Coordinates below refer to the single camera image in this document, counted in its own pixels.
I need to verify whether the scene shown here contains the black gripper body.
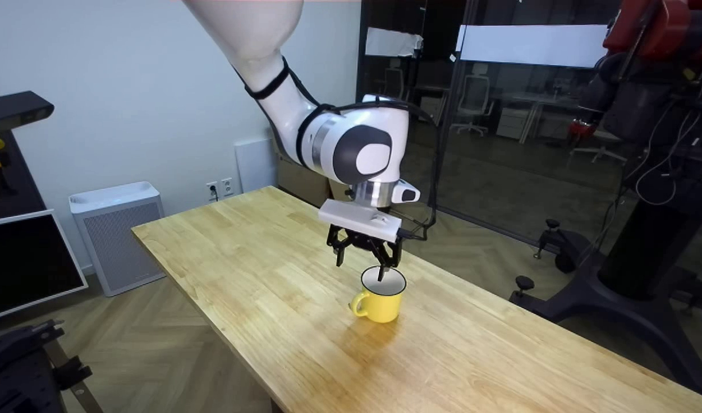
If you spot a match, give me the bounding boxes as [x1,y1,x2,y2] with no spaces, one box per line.
[324,223,404,269]

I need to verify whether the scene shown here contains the yellow enamel mug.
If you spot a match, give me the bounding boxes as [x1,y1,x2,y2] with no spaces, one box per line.
[348,265,411,327]

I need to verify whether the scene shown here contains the open cardboard box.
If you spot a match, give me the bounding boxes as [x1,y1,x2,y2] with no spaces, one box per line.
[275,155,356,205]

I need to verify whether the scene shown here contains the white paper on glass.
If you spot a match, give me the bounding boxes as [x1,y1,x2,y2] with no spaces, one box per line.
[362,26,426,61]

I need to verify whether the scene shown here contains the white air purifier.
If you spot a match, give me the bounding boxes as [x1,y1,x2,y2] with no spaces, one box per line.
[67,180,167,299]

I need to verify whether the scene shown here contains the red office chair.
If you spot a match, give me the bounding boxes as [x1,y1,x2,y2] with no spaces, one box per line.
[566,118,630,167]

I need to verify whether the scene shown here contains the white board behind glass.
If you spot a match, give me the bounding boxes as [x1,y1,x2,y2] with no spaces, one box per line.
[451,24,614,71]

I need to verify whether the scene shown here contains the black equipment stand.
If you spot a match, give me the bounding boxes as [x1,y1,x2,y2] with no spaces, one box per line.
[0,318,104,413]

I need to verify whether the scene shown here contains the black shelf unit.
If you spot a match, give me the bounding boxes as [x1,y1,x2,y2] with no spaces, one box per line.
[0,71,58,226]

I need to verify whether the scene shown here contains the red Baxter robot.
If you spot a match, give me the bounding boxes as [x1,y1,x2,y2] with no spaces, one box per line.
[566,0,702,148]

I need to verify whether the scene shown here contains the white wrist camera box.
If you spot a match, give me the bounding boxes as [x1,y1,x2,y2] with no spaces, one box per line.
[317,197,404,242]

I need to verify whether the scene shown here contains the white wall panel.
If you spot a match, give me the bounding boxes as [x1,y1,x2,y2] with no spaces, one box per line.
[232,136,279,195]

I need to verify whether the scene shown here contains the white wall outlet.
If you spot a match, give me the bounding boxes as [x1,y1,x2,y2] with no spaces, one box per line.
[204,174,238,205]

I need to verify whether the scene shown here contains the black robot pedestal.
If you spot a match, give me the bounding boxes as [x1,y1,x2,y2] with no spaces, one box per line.
[509,136,702,401]

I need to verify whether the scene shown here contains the black monitor with white frame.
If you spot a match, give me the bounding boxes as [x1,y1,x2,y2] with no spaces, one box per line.
[0,209,91,327]

